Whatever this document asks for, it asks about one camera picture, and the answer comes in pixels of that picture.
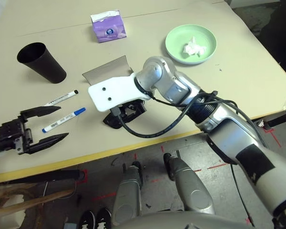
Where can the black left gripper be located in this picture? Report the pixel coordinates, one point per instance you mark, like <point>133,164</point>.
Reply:
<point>9,136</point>

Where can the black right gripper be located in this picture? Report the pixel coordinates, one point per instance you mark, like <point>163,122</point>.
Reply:
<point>133,109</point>

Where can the black sunglasses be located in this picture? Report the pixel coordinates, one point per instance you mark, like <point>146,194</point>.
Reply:
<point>112,122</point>

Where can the light green plate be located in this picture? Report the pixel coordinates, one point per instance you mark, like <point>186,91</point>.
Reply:
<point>176,40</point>

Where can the white tissue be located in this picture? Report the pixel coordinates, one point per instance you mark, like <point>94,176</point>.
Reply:
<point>191,47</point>

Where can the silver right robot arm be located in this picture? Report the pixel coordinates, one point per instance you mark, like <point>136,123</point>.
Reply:
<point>228,136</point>

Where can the blue-capped whiteboard marker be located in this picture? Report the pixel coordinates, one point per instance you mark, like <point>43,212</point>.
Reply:
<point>62,120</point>

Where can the black-capped whiteboard marker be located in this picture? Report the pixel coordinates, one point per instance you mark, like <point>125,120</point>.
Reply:
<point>62,97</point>

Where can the grey open glasses case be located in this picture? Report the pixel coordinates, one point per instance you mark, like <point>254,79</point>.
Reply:
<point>109,69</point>

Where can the black table leg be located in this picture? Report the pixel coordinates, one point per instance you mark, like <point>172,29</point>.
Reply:
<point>47,177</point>
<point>281,120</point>

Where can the black plastic cup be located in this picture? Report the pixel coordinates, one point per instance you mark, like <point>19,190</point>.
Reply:
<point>45,66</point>

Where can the curved dark wooden bar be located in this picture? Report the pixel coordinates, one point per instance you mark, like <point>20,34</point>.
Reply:
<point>14,190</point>

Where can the wooden stick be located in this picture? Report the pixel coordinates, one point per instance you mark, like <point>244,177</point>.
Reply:
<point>38,201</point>

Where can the purple tissue pack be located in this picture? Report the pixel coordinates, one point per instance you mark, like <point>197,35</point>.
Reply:
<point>109,32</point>

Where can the silver robot left leg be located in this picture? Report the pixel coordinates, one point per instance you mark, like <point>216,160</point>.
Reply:
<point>127,195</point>

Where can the silver robot leg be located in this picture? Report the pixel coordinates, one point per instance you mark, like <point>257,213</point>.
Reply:
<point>127,195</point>
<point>193,188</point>

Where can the silver robot right leg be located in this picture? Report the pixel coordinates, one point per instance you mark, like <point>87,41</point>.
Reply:
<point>193,188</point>

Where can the white sack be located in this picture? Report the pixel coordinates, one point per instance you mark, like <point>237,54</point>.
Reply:
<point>7,219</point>

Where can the black white-laced sneaker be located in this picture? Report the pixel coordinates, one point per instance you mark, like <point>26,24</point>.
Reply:
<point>103,219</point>
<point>87,220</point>

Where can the grey blue box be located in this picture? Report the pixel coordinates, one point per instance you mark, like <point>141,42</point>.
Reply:
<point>70,226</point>

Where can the grey robot torso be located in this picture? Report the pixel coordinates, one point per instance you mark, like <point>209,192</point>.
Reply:
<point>181,221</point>

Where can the bystander black clothing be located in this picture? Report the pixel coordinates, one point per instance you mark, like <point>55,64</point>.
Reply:
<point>281,35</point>

